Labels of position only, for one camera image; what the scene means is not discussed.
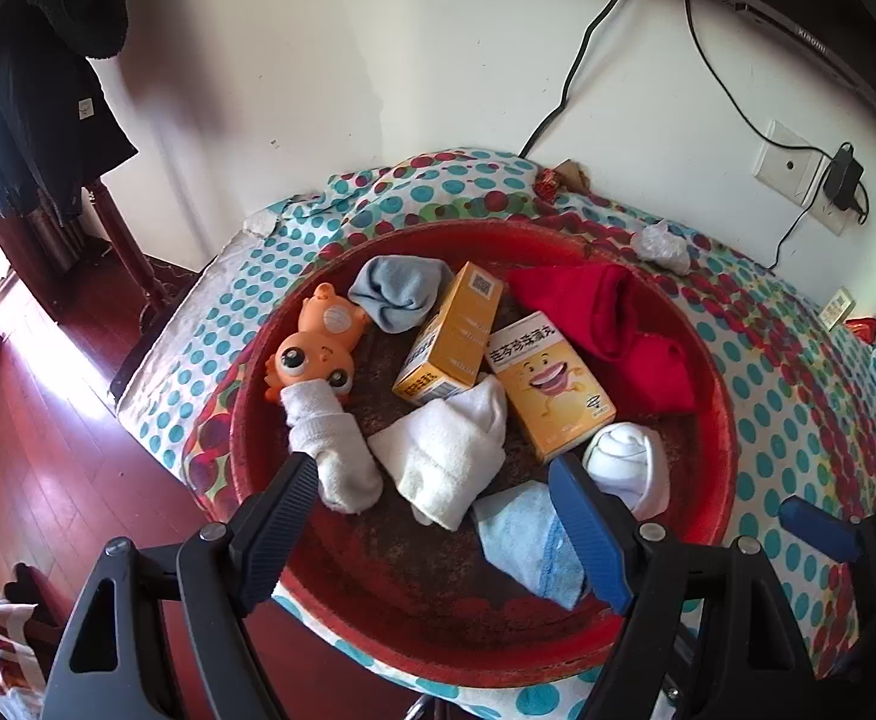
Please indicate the patterned shopping bag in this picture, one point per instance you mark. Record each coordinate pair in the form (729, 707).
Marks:
(3, 660)

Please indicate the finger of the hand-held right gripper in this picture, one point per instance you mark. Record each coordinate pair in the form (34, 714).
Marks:
(820, 532)

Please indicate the orange rubber toy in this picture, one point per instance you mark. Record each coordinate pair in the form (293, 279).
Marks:
(310, 352)

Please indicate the polka-dot blanket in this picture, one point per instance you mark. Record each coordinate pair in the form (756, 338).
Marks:
(775, 390)

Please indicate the dark wooden coat stand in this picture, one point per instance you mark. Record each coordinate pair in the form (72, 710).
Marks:
(127, 240)

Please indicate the small white and brown box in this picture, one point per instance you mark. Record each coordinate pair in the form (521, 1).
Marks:
(837, 309)

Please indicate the blue-trimmed grey-blue sock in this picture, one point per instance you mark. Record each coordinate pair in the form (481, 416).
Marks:
(520, 540)

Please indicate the small red sock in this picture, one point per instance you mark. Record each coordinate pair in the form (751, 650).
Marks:
(655, 375)

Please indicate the white sock with grey toe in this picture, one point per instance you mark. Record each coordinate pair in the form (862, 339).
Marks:
(325, 442)

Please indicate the black power adapter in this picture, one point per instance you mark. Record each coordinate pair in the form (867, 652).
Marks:
(841, 176)

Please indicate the black hanging coat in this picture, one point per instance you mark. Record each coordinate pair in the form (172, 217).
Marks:
(33, 90)

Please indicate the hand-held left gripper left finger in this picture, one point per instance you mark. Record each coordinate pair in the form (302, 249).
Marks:
(280, 525)

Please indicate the plain white sock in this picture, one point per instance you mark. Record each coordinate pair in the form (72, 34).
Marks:
(629, 457)

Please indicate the crumpled clear plastic wrap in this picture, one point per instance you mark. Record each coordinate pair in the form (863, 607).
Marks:
(659, 244)

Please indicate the yellow cartoon medicine box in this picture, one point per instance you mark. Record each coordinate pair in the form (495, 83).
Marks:
(445, 337)
(550, 382)

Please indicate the white paper scrap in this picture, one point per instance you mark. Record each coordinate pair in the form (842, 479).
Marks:
(260, 223)

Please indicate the round red tray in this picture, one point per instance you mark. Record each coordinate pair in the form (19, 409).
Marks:
(438, 585)

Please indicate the brown paper scrap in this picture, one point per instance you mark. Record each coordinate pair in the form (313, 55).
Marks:
(573, 174)

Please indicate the pale blue-grey sock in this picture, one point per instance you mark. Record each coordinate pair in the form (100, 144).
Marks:
(400, 292)

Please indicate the red candy wrapper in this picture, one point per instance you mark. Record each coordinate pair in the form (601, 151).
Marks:
(545, 184)

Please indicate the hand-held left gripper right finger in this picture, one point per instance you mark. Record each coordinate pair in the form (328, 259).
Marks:
(588, 532)

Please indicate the white coax wall plate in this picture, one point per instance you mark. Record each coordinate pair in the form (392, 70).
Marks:
(787, 157)

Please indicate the cream sock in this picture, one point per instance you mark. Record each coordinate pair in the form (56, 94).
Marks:
(438, 450)

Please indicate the large red sock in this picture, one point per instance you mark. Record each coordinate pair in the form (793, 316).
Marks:
(573, 300)

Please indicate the red snack packet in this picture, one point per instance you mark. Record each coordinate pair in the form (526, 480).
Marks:
(862, 328)

